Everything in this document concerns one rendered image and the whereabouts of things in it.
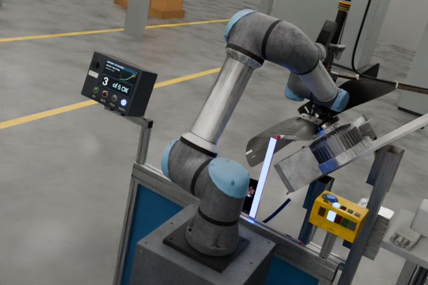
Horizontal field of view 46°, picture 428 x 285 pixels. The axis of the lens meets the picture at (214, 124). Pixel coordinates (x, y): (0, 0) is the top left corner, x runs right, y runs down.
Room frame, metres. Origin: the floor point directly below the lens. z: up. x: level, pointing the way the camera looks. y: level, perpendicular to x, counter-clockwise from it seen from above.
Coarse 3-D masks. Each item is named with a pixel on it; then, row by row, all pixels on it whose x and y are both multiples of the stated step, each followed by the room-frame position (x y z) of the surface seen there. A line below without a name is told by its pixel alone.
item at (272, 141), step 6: (270, 144) 1.63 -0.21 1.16; (270, 150) 1.63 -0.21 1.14; (270, 156) 1.62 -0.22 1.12; (264, 162) 1.63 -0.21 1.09; (264, 168) 1.63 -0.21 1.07; (264, 174) 1.62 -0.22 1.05; (264, 180) 1.62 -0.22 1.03; (258, 186) 1.63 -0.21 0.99; (258, 192) 1.63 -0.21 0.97; (258, 198) 1.62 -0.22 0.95; (252, 204) 1.63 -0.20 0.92; (252, 210) 1.63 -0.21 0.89; (252, 216) 1.62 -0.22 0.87
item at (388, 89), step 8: (352, 80) 1.78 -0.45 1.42; (360, 80) 1.79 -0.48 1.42; (368, 80) 1.79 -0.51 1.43; (344, 88) 1.86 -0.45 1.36; (352, 88) 1.86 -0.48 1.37; (360, 88) 1.86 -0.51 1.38; (368, 88) 1.85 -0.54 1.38; (376, 88) 1.85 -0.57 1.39; (384, 88) 1.85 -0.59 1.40; (392, 88) 1.86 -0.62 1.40; (352, 96) 1.91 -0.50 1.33; (360, 96) 1.90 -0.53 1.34; (368, 96) 1.90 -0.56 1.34; (376, 96) 1.89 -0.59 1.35; (352, 104) 1.94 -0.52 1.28
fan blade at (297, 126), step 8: (288, 120) 1.89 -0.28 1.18; (296, 120) 1.89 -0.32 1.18; (304, 120) 1.90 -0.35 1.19; (272, 128) 1.83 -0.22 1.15; (280, 128) 1.82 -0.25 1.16; (288, 128) 1.81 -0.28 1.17; (296, 128) 1.81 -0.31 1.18; (304, 128) 1.83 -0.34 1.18; (312, 128) 1.84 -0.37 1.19; (256, 136) 1.79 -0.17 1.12; (264, 136) 1.76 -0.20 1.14; (272, 136) 1.75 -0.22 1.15; (288, 136) 1.73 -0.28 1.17; (304, 136) 1.73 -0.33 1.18; (312, 136) 1.74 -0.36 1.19
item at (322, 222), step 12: (324, 192) 1.54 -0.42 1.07; (324, 204) 1.46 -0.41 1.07; (348, 204) 1.49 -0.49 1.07; (312, 216) 1.47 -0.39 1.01; (324, 216) 1.45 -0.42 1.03; (348, 216) 1.42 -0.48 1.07; (360, 216) 1.43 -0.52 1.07; (324, 228) 1.45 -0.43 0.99; (336, 228) 1.43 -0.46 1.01; (360, 228) 1.45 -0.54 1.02; (348, 240) 1.41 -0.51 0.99
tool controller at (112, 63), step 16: (96, 64) 1.93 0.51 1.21; (112, 64) 1.91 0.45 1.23; (128, 64) 1.89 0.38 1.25; (96, 80) 1.92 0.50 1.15; (112, 80) 1.89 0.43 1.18; (128, 80) 1.86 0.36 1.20; (144, 80) 1.87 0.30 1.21; (96, 96) 1.89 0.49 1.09; (128, 96) 1.83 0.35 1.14; (144, 96) 1.88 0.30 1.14; (128, 112) 1.81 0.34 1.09; (144, 112) 1.90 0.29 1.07
